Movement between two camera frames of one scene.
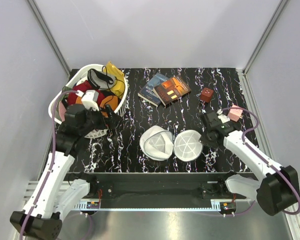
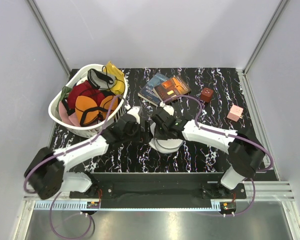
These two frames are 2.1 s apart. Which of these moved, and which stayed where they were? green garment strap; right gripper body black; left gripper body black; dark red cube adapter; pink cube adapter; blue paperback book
Moved: right gripper body black; left gripper body black
Stayed: green garment strap; pink cube adapter; dark red cube adapter; blue paperback book
